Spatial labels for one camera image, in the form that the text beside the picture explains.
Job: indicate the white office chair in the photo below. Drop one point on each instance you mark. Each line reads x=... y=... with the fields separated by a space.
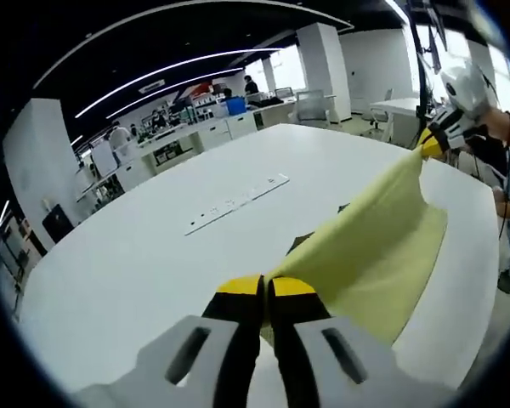
x=312 y=106

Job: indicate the white desk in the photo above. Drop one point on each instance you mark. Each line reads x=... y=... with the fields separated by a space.
x=397 y=104

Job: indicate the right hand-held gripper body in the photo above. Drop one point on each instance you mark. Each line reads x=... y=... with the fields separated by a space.
x=469 y=91

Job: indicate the black square panel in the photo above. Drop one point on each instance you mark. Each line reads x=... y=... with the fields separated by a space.
x=57 y=223

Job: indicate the white table socket strip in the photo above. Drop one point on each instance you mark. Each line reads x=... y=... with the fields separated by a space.
x=238 y=204

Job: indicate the white cabinet counter row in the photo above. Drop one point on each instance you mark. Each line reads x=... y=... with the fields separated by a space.
x=238 y=123

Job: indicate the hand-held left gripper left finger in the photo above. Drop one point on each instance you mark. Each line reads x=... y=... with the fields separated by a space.
x=234 y=314

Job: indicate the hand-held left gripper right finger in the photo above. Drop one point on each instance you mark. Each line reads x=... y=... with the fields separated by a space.
x=293 y=314

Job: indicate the ceiling air vent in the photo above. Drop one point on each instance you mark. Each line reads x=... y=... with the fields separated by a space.
x=152 y=86

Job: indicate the yellow garment with dark sleeves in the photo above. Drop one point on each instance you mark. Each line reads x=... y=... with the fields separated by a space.
x=365 y=255

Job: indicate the person's right hand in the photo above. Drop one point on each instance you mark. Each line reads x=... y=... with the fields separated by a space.
x=497 y=125

